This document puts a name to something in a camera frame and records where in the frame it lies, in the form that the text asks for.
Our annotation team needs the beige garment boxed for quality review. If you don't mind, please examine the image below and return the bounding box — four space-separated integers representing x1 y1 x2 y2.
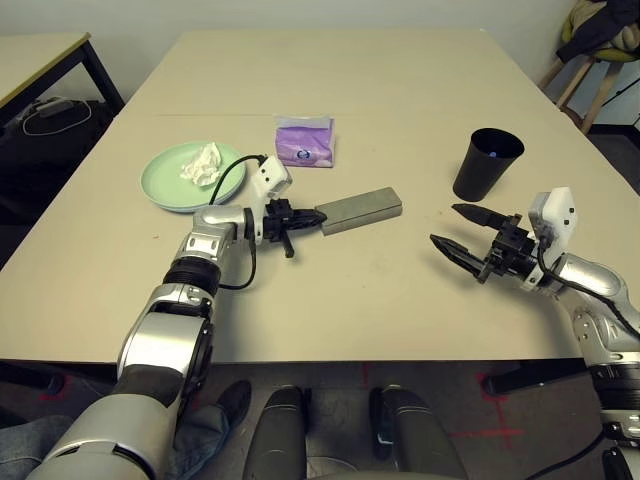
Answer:
572 0 639 51

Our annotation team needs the grey glasses case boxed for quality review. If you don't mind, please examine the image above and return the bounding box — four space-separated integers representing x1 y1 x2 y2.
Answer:
314 186 404 236

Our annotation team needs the dark robot leg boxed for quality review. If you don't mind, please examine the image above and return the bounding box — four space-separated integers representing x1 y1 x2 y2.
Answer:
369 384 466 480
242 384 307 480

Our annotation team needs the grey robot torso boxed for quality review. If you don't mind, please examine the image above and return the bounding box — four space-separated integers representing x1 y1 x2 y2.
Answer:
304 452 396 480

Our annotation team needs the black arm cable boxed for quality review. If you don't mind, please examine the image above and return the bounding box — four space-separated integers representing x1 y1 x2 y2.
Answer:
208 153 266 291
529 239 640 480

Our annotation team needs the white cord loop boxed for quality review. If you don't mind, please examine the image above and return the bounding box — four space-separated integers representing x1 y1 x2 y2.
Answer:
22 98 91 136

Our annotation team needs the black tripod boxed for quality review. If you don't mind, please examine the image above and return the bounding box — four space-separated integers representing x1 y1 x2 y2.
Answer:
599 64 640 129

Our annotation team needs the person's black shoe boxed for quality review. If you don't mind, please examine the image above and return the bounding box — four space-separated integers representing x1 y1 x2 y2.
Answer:
217 379 253 431

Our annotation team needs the dark robot left leg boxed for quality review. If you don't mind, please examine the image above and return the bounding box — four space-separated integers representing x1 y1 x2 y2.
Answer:
242 384 307 480

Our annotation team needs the dark robot right leg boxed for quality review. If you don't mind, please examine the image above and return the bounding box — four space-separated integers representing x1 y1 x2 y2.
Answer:
369 384 466 480

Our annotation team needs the person's blue jeans leg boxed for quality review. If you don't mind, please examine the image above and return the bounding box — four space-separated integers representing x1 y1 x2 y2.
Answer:
0 404 231 480

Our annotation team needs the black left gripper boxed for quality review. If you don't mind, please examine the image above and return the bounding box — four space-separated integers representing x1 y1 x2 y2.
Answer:
262 198 329 259

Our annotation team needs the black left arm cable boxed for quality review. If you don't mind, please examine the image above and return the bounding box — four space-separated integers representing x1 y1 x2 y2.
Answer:
208 153 266 291

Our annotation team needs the grey power adapter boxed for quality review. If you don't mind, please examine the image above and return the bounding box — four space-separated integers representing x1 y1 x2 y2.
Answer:
37 98 74 117

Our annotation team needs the beige side table black frame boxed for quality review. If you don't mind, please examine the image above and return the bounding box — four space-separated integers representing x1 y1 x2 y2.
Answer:
0 32 126 126

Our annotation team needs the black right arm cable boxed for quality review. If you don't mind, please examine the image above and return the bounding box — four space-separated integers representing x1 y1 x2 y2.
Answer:
529 239 640 480

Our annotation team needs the white tissue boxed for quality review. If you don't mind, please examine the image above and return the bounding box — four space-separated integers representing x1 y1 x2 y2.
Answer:
178 142 223 188

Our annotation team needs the black bag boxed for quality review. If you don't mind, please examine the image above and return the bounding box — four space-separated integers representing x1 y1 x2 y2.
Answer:
0 99 116 221

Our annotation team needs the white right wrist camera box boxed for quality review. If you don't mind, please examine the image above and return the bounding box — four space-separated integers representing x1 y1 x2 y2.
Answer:
528 186 576 291

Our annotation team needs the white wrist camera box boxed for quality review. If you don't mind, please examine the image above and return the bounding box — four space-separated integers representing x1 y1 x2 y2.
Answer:
248 155 294 246
528 186 576 291

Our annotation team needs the yellow-green seat cushion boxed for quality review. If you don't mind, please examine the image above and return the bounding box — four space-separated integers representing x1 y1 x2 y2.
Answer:
562 4 640 64

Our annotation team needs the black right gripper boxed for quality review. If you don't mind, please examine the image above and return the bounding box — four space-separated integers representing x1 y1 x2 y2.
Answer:
429 202 540 286

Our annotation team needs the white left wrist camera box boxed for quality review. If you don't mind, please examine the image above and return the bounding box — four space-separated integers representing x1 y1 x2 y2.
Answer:
248 155 294 246

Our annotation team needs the light green plate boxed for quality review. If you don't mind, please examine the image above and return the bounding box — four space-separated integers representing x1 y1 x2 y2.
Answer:
140 141 248 211

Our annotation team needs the wooden stool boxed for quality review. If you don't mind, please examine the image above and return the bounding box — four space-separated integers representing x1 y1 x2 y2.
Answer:
539 52 626 134

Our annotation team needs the purple tissue pack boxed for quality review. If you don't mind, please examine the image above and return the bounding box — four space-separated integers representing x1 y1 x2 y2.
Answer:
273 113 337 169

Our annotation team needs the dark jacket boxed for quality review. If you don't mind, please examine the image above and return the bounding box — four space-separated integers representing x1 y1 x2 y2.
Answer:
555 0 640 64

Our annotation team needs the black plastic cup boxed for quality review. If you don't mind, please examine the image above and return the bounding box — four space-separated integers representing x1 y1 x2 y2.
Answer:
452 127 525 203

